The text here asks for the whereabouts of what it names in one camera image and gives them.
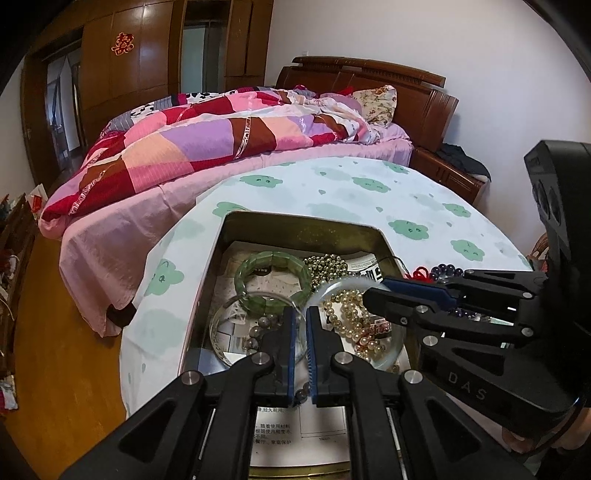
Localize dark purple bead bracelet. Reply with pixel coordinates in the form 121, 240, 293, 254
428, 262, 486, 322

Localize red knot tassel charm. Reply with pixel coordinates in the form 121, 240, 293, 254
406, 266, 437, 283

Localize brown wooden bead bracelet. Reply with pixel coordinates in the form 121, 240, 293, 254
246, 313, 312, 407

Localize pale jade bangle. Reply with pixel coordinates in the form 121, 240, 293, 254
304, 276, 406, 373

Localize cream pearl necklace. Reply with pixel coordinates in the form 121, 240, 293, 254
322, 289, 394, 363

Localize green jade segment bracelet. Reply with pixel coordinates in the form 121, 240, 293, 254
233, 250, 313, 311

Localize gold metal bead chain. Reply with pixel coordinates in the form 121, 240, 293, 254
303, 253, 355, 289

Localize person's right hand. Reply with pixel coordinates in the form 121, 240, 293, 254
502, 408, 590, 454

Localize wooden chair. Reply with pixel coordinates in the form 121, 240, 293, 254
527, 233, 550, 272

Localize printed paper leaflet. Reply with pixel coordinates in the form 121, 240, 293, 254
224, 253, 387, 477

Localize gold metal tin box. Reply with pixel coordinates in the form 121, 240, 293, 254
166, 211, 392, 479

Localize wooden nightstand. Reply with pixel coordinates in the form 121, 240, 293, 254
410, 148, 485, 205

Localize dark clothes pile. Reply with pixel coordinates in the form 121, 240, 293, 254
436, 143, 492, 182

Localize wooden bed headboard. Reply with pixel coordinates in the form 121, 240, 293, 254
276, 56, 459, 152

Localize floral pillow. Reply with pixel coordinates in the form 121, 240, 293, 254
352, 85, 398, 127

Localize pink bed sheet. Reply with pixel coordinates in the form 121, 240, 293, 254
38, 125, 414, 337

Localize patchwork pink quilt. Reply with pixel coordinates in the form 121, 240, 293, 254
40, 89, 380, 228

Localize red white gift bag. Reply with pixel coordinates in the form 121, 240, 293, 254
26, 184, 48, 221

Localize wooden tv cabinet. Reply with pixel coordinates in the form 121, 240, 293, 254
1, 194, 36, 417

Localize brown wooden wardrobe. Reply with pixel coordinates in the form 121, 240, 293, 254
21, 1, 273, 187

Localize red double happiness sticker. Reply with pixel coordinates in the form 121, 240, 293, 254
110, 32, 135, 57

